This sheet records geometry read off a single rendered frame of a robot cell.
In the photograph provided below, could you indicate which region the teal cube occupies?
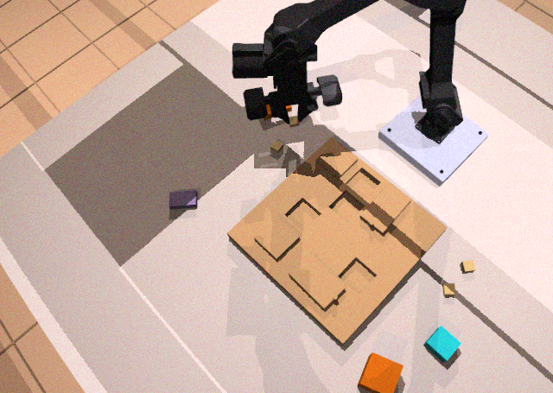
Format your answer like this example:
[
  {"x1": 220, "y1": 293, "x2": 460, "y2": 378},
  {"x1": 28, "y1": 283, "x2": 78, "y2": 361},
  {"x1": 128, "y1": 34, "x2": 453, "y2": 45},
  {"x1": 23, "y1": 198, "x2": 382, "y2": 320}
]
[{"x1": 423, "y1": 326, "x2": 461, "y2": 362}]

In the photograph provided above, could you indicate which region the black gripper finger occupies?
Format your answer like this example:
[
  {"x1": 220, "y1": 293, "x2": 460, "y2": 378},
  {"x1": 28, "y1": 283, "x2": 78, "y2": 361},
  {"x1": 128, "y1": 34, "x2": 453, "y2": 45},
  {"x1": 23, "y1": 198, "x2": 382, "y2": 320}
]
[
  {"x1": 297, "y1": 102, "x2": 319, "y2": 122},
  {"x1": 271, "y1": 106, "x2": 289, "y2": 124}
]

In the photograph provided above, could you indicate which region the orange cube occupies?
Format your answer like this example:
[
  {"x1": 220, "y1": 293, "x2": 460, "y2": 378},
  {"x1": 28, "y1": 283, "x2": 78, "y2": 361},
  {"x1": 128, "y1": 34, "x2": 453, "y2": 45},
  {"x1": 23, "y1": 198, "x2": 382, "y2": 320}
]
[{"x1": 358, "y1": 352, "x2": 404, "y2": 393}]

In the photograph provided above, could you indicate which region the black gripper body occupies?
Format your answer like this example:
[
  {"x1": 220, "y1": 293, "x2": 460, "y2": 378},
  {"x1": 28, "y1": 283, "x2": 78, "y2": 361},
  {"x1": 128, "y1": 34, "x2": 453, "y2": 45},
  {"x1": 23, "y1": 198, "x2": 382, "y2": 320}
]
[{"x1": 243, "y1": 74, "x2": 342, "y2": 120}]

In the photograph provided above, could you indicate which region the tan square puzzle board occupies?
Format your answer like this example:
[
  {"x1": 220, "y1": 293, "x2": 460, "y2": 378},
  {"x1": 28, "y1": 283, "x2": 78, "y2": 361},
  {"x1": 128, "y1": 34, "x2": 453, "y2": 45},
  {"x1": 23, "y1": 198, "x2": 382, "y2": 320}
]
[{"x1": 227, "y1": 137, "x2": 447, "y2": 345}]

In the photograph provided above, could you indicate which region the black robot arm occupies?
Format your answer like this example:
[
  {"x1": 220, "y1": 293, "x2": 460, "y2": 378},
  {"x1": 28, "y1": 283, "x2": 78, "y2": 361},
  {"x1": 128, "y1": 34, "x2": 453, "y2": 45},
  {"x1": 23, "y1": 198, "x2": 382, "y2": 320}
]
[{"x1": 232, "y1": 0, "x2": 467, "y2": 144}]

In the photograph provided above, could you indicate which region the orange flat panel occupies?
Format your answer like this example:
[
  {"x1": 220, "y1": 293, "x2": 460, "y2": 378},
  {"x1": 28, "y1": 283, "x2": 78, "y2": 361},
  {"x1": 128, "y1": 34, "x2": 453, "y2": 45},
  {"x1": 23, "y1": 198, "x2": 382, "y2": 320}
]
[{"x1": 264, "y1": 105, "x2": 292, "y2": 120}]

